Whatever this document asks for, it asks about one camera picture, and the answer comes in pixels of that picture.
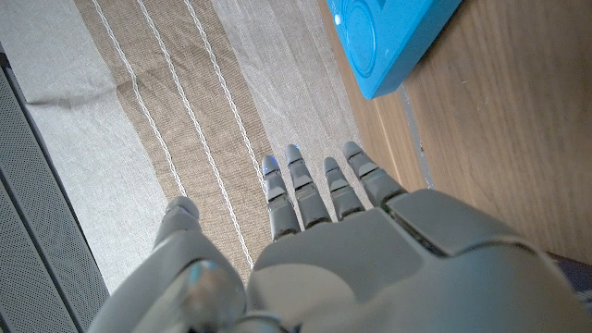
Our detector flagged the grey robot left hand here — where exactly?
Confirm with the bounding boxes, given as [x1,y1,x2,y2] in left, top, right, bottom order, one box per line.
[87,141,592,333]

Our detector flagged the grey tape strip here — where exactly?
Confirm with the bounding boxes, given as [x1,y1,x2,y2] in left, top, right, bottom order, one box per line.
[399,82,436,191]

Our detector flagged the blue toy piano keyboard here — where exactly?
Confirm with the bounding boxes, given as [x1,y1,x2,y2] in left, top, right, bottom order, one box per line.
[326,0,463,101]

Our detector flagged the beige striped curtain backdrop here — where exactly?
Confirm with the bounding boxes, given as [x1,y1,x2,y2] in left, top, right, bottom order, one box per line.
[0,0,371,297]

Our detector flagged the dark perforated panel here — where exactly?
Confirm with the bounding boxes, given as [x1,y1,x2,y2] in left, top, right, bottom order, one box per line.
[0,50,112,333]

